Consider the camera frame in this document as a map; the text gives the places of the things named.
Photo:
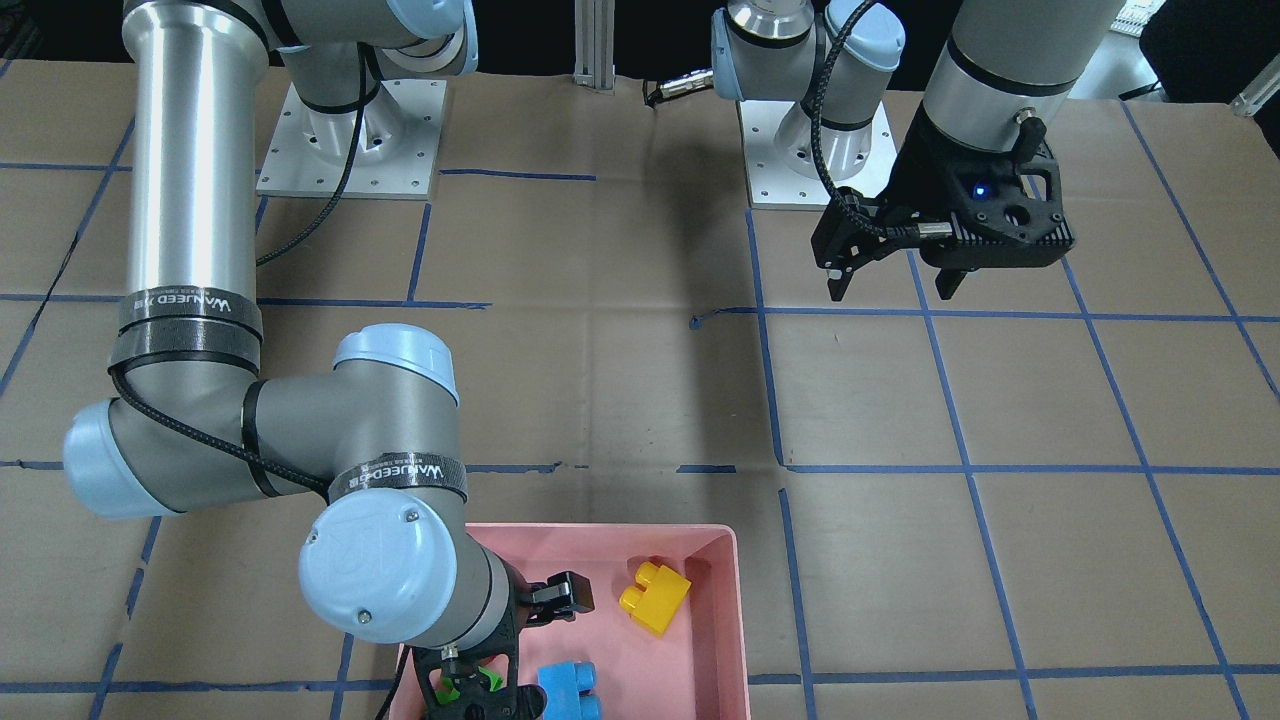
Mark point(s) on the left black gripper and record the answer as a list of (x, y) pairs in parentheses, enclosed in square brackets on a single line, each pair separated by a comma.
[(922, 174)]

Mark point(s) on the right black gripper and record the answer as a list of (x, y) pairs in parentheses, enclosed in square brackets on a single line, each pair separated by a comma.
[(560, 596)]

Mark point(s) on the yellow toy block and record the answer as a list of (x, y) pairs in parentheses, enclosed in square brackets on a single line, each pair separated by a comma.
[(655, 596)]

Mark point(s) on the blue toy block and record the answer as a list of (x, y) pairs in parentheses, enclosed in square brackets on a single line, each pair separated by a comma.
[(569, 688)]

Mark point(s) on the green toy block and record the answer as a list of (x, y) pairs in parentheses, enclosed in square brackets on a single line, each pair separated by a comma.
[(448, 687)]

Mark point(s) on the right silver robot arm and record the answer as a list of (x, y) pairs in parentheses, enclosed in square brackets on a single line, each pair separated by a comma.
[(195, 423)]

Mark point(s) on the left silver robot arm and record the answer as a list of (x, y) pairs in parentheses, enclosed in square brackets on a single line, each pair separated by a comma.
[(1001, 63)]

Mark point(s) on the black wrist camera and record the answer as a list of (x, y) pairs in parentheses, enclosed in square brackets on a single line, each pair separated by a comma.
[(974, 246)]

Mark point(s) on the aluminium frame post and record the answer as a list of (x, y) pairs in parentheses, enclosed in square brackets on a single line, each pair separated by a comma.
[(593, 29)]

